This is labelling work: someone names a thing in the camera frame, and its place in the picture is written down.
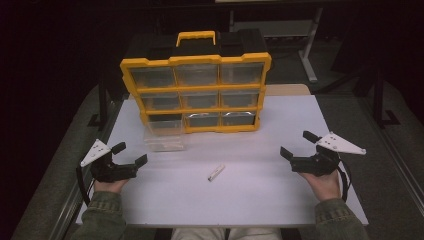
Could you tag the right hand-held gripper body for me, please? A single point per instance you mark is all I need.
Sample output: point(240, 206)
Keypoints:
point(316, 163)

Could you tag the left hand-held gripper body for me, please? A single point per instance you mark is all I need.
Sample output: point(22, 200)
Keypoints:
point(111, 172)

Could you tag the pulled-out clear plastic drawer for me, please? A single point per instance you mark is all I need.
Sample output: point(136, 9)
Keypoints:
point(165, 136)

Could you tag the small white stick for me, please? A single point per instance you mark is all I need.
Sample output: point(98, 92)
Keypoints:
point(216, 172)

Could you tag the person's left hand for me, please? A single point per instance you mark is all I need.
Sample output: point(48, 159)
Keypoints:
point(110, 186)

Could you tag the person's right hand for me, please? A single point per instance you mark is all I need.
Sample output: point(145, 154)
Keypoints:
point(325, 186)

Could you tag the black metal stand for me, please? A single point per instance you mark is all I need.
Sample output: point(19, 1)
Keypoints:
point(102, 103)
point(378, 96)

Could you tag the beige wooden board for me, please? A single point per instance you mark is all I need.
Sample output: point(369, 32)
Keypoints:
point(288, 90)

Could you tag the white-legged desk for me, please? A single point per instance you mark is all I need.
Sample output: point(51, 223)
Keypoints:
point(308, 50)

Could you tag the set of closed clear drawers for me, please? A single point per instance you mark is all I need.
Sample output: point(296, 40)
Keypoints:
point(196, 75)

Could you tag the yellow and black organizer case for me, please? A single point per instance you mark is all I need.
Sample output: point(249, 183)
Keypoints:
point(196, 51)

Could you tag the metal floor rail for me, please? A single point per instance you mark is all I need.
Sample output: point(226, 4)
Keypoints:
point(71, 196)
point(400, 166)

